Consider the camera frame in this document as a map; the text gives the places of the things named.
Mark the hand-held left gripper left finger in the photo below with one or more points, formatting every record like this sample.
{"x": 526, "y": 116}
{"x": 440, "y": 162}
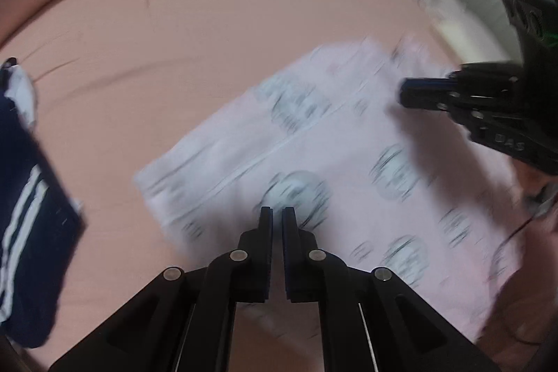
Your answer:
{"x": 266, "y": 224}

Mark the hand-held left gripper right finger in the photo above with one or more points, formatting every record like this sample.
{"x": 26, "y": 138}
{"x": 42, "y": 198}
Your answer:
{"x": 288, "y": 224}

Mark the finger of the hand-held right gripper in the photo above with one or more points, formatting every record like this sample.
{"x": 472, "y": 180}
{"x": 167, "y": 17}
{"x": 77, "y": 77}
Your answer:
{"x": 425, "y": 93}

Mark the pink printed pants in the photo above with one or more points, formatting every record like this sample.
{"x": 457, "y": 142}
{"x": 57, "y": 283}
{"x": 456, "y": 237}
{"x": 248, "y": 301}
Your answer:
{"x": 348, "y": 163}

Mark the person's right forearm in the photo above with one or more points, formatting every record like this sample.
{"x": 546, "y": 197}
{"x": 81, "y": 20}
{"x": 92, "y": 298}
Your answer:
{"x": 527, "y": 280}

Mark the person's right hand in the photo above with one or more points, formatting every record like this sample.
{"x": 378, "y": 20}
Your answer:
{"x": 534, "y": 182}

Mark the pink bed sheet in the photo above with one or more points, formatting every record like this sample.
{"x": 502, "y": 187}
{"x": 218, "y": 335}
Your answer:
{"x": 218, "y": 27}

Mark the navy white-striped garment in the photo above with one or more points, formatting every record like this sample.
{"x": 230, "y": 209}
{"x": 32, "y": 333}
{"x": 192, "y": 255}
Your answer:
{"x": 30, "y": 245}

